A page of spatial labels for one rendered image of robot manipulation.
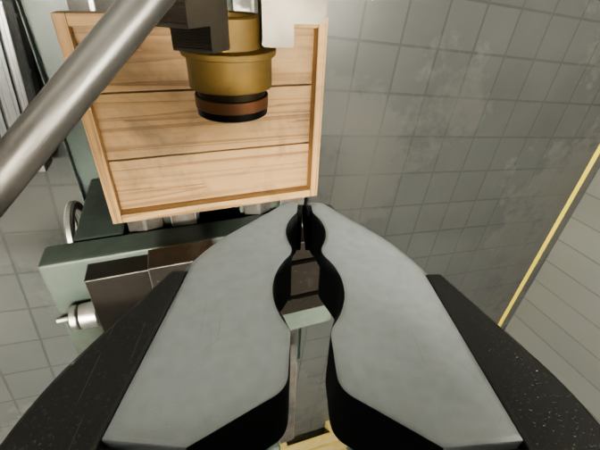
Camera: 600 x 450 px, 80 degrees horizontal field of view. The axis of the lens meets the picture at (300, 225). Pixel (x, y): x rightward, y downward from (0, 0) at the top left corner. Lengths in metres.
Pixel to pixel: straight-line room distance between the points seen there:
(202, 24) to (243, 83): 0.07
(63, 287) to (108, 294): 0.09
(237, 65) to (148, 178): 0.33
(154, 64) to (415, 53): 1.39
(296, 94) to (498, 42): 1.58
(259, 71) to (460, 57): 1.66
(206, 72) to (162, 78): 0.23
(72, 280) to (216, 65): 0.47
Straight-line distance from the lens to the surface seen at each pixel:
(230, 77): 0.36
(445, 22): 1.89
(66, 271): 0.70
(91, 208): 0.83
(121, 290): 0.66
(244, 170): 0.66
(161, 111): 0.61
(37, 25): 0.96
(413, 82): 1.86
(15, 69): 1.31
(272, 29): 0.38
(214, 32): 0.34
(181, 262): 0.57
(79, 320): 0.71
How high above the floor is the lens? 1.47
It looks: 52 degrees down
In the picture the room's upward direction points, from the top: 148 degrees clockwise
